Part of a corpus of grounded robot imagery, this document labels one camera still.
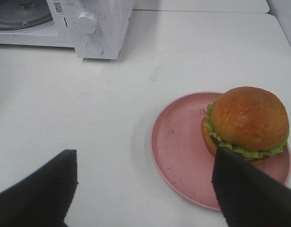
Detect glass microwave turntable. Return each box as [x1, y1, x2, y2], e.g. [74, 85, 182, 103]
[0, 0, 53, 31]

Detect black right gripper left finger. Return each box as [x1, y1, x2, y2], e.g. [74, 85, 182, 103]
[0, 150, 78, 227]

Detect toy hamburger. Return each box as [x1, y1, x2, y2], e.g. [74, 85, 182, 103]
[201, 87, 290, 165]

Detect round white door button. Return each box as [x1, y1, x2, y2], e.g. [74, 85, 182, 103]
[86, 41, 104, 55]

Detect warning label with QR code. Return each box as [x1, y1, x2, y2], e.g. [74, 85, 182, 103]
[53, 0, 63, 15]

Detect pink round plate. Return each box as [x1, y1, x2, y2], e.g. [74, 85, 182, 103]
[151, 91, 291, 211]

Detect white microwave oven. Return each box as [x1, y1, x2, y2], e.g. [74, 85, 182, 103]
[0, 0, 134, 60]

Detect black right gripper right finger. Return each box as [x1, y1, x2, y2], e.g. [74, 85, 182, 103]
[212, 147, 291, 227]

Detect white round knob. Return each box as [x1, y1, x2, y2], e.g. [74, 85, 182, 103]
[76, 12, 98, 35]

